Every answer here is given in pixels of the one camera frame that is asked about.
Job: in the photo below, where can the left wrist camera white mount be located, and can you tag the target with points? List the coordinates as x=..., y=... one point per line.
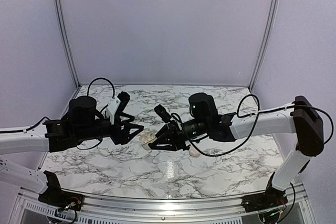
x=112, y=109

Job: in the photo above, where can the aluminium front rail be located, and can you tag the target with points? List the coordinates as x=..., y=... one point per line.
x=109, y=209

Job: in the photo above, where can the pink round earbud case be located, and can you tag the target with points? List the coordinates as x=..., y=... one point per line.
x=194, y=153

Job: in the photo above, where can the left aluminium corner post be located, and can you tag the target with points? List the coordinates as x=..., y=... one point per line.
x=65, y=42

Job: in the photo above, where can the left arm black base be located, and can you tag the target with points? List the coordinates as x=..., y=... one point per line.
x=55, y=196

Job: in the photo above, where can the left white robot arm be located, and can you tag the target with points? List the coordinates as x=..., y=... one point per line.
x=32, y=139

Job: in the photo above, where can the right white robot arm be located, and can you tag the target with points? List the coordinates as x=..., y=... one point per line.
x=299, y=117

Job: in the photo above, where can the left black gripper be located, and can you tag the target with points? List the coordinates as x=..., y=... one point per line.
x=117, y=138

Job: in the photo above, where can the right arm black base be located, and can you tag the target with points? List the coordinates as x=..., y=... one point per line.
x=270, y=198

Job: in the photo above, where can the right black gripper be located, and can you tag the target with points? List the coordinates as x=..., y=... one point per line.
x=172, y=147

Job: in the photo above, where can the white earbud charging case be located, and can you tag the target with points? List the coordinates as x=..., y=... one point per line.
x=146, y=139

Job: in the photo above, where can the right aluminium corner post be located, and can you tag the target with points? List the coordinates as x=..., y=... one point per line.
x=271, y=17

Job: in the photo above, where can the aluminium corner post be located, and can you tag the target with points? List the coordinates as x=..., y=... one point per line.
x=65, y=42
x=271, y=17

